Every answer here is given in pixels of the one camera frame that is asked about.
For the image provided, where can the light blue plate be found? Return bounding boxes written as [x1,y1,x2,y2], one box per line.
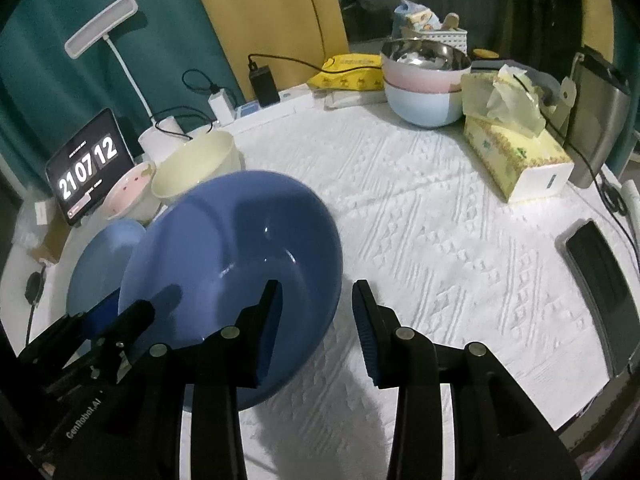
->
[66,219,146,315]

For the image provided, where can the dark blue bowl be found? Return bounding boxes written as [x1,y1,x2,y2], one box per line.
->
[119,170,343,410]

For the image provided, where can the pink strawberry bowl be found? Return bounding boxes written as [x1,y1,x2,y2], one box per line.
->
[101,162,160,226]

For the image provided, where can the cream yellow bowl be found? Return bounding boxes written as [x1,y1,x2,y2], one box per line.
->
[151,130,241,205]

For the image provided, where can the black round puck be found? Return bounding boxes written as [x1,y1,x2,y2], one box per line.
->
[24,272,44,306]

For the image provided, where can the black smartphone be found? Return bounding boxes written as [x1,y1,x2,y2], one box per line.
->
[555,220,639,376]

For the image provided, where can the cardboard box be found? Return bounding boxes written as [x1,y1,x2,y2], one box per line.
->
[28,216,72,264]

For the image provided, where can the white textured tablecloth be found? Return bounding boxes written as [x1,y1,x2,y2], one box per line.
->
[0,90,640,480]

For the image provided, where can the tablet showing clock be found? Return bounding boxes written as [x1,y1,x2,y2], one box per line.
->
[44,108,134,226]

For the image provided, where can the white desk lamp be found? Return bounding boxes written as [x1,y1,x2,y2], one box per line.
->
[64,0,190,166]

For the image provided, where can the teal curtain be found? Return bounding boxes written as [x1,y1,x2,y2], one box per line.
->
[1,0,242,191]

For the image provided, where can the yellow tissue box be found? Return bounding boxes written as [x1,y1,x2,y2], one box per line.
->
[461,64,574,204]

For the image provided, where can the light blue stacked bowl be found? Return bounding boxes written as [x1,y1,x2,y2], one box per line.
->
[384,80,462,128]

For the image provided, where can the steel thermos bottle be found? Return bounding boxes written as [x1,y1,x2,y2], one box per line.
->
[563,46,631,188]

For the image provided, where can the white charger adapter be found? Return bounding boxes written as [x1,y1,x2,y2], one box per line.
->
[207,89,235,126]

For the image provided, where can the pink steel-lined bowl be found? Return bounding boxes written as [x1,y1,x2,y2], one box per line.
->
[381,38,472,93]

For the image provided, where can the white power strip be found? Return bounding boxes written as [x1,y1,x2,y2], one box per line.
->
[227,84,316,136]

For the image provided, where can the black charger adapter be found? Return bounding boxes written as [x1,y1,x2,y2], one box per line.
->
[248,61,280,107]

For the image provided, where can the yellow wet wipes pack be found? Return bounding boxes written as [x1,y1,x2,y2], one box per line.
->
[307,53,383,92]

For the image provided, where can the white storage basket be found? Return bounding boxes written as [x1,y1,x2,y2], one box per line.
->
[392,0,468,53]

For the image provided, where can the yellow curtain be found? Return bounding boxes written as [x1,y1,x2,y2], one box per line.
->
[201,0,349,101]

